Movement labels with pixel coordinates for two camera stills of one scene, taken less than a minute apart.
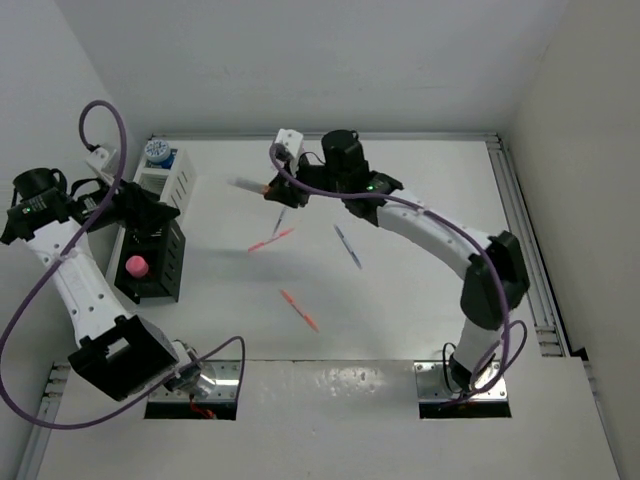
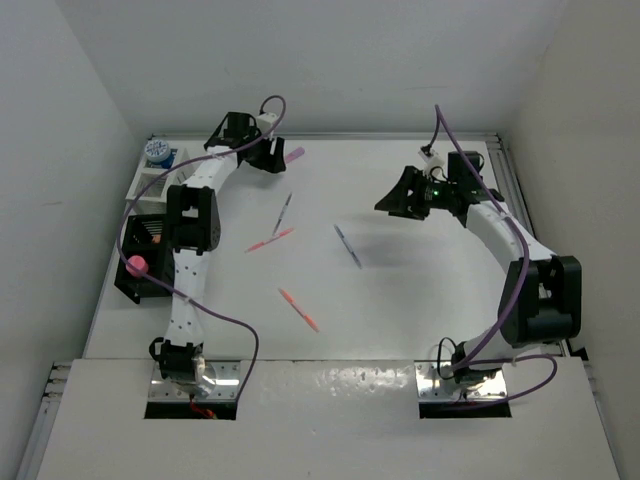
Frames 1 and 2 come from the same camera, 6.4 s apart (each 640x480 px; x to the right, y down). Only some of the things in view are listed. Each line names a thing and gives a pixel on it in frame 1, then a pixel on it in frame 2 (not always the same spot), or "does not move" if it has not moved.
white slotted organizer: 173,186 does not move
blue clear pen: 347,246 does not move
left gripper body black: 115,210 → 257,152
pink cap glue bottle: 136,266 does not move
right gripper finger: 288,196 → 412,209
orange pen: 261,243 does not move
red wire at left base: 207,413 does not move
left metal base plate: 219,382 does not move
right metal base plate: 435,381 does not move
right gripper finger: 280,188 → 394,200
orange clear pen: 308,319 does not move
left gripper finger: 147,212 → 275,161
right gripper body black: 317,177 → 430,194
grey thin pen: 281,215 does not move
